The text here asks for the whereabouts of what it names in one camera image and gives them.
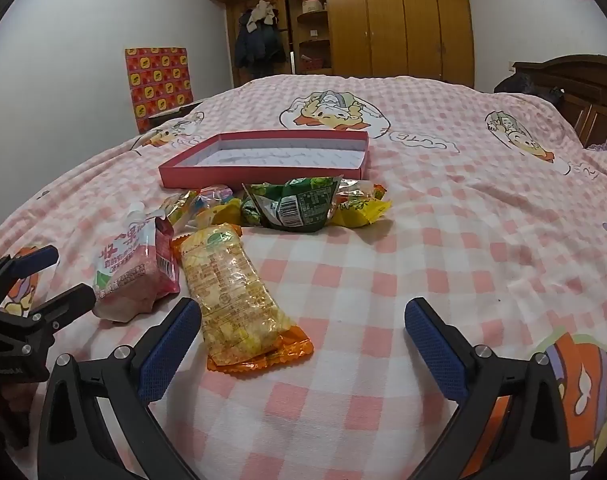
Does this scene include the shallow pink cardboard box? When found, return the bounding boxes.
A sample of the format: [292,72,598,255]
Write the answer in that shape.
[158,130,372,191]

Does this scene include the dark hanging clothes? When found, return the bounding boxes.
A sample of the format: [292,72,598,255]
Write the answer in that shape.
[233,0,288,79]

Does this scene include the dark cloth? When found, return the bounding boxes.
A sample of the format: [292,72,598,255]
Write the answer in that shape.
[493,72,567,107]

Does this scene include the dark green snack packet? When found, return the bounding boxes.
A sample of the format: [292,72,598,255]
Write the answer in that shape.
[241,175,345,234]

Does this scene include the red yellow patterned box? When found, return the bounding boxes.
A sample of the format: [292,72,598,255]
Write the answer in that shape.
[124,47,193,135]

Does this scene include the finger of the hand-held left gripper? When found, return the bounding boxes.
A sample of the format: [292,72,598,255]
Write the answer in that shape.
[0,245,60,311]
[0,283,97,357]

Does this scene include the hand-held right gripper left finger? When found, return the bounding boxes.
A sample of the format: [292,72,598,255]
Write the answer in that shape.
[37,296,202,480]

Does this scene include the wooden wardrobe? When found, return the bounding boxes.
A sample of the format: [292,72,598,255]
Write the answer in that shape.
[203,0,477,93]

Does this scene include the dark wooden headboard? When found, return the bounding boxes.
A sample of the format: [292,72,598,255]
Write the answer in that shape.
[512,55,607,150]

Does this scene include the pink white drink pouch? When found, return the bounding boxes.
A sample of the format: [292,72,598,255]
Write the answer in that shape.
[90,201,182,323]

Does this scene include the pink checked printed blanket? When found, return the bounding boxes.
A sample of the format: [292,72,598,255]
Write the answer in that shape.
[0,74,607,480]

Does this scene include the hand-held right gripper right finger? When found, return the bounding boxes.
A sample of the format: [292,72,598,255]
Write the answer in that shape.
[404,297,570,480]

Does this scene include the clear colourful candy packet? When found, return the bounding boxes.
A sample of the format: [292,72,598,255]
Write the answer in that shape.
[160,189,205,233]

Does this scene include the orange clear snack packet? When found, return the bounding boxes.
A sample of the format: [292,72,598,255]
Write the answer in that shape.
[170,223,315,374]

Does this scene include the pink yellow candy packet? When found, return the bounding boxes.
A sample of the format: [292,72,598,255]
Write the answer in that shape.
[197,185,244,228]

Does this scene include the small green candy packet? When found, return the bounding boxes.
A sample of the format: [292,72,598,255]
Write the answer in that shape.
[240,197,262,227]

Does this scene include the yellow snack packet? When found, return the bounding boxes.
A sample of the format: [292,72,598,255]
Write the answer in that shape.
[331,180,393,229]

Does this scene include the dark small table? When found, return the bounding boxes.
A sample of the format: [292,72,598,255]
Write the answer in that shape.
[148,101,204,131]

